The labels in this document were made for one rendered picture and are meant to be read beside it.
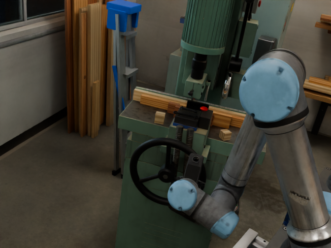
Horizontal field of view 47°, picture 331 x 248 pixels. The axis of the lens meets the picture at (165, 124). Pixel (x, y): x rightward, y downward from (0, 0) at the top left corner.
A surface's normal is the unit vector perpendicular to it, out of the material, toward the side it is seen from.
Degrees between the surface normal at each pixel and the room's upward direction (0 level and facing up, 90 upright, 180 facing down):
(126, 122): 90
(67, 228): 0
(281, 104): 83
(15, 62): 90
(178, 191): 60
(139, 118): 0
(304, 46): 90
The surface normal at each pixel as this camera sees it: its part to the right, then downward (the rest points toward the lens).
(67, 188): 0.14, -0.88
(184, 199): -0.15, -0.08
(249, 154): -0.09, 0.49
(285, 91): -0.46, 0.25
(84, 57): 0.92, 0.26
